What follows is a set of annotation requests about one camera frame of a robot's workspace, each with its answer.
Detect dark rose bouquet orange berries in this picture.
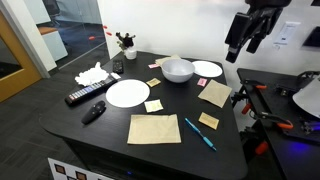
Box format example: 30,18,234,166
87,24,137,52

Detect white cabinet wooden top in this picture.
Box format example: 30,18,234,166
36,25,69,62

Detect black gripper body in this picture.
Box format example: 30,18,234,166
248,7,284,34

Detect pale yellow sweetener packet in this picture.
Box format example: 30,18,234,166
143,99,165,114

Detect checkered calibration board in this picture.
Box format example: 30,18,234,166
47,157,114,180

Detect white wall device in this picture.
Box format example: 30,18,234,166
273,20,302,48

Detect black orange bar clamp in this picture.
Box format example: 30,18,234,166
231,78,268,116
239,110,295,157

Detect white round plate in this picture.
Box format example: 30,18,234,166
191,60,224,79
105,78,151,109

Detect blue pen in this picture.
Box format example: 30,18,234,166
184,117,218,152

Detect white flower vase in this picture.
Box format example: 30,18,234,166
123,46,138,61

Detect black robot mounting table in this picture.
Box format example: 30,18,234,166
236,67,320,180

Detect black wall panel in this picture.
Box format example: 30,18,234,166
302,25,320,48

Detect crumpled white tissue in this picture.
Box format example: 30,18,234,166
74,61,110,87

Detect grey white bowl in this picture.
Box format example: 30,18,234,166
161,58,196,84

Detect brown paper napkin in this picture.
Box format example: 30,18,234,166
126,113,183,146
154,54,183,68
197,79,233,109

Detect small rounded black remote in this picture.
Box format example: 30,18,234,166
80,100,107,126

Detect tan sugar packet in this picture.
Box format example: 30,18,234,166
198,111,221,131
145,77,162,89

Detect small white paper packet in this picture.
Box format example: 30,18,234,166
109,72,122,81

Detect long black remote control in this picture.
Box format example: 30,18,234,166
64,75,118,107

